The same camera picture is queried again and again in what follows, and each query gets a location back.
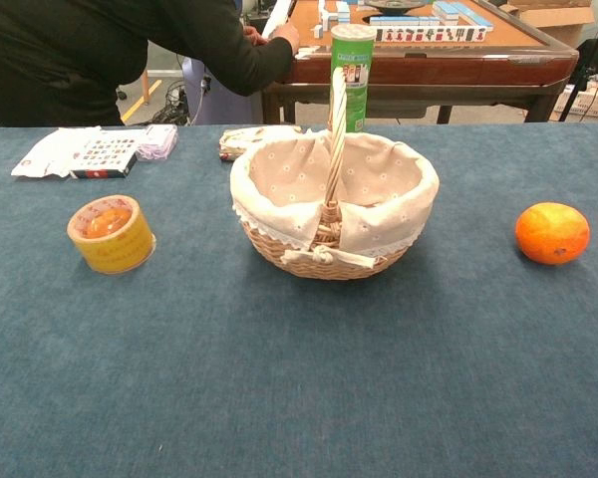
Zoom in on orange fruit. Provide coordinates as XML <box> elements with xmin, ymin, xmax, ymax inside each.
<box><xmin>514</xmin><ymin>201</ymin><xmax>591</xmax><ymax>266</ymax></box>

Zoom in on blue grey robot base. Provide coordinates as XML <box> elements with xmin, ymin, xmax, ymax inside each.
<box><xmin>181</xmin><ymin>55</ymin><xmax>264</xmax><ymax>126</ymax></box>

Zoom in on wicker basket with white liner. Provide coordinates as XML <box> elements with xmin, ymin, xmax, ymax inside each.
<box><xmin>229</xmin><ymin>66</ymin><xmax>441</xmax><ymax>282</ymax></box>

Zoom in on blue table cloth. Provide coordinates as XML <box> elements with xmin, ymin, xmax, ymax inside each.
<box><xmin>0</xmin><ymin>122</ymin><xmax>598</xmax><ymax>478</ymax></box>

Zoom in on patterned snack packet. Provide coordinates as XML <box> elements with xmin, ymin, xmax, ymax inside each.
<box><xmin>217</xmin><ymin>124</ymin><xmax>304</xmax><ymax>163</ymax></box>

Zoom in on pale purple plastic packet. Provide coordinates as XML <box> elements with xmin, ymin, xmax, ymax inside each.
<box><xmin>136</xmin><ymin>123</ymin><xmax>179</xmax><ymax>162</ymax></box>

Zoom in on green cylindrical chips can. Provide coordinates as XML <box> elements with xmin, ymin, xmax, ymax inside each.
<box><xmin>329</xmin><ymin>23</ymin><xmax>376</xmax><ymax>134</ymax></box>

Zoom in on yellow tape roll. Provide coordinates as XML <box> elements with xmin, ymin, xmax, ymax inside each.
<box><xmin>66</xmin><ymin>193</ymin><xmax>157</xmax><ymax>276</ymax></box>

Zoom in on dark box with printed lid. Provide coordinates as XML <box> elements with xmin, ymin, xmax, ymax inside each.
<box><xmin>69</xmin><ymin>147</ymin><xmax>140</xmax><ymax>180</ymax></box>

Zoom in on wooden mahjong table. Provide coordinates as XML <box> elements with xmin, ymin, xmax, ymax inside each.
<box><xmin>260</xmin><ymin>0</ymin><xmax>580</xmax><ymax>125</ymax></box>

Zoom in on row of mahjong tiles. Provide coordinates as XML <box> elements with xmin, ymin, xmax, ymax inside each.
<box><xmin>373</xmin><ymin>24</ymin><xmax>488</xmax><ymax>44</ymax></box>

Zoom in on person in black clothes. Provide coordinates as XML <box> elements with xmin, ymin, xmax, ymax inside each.
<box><xmin>0</xmin><ymin>0</ymin><xmax>301</xmax><ymax>127</ymax></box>

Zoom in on white plastic crate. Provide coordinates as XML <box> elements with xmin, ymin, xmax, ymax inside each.
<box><xmin>551</xmin><ymin>79</ymin><xmax>598</xmax><ymax>121</ymax></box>

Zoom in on cardboard box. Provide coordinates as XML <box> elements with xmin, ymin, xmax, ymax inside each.
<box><xmin>498</xmin><ymin>0</ymin><xmax>598</xmax><ymax>49</ymax></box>

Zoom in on black tripod stand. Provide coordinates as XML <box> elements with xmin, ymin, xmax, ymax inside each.
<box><xmin>558</xmin><ymin>0</ymin><xmax>598</xmax><ymax>123</ymax></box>

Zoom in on black floor cables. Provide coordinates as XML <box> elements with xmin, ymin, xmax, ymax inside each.
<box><xmin>149</xmin><ymin>79</ymin><xmax>193</xmax><ymax>126</ymax></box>

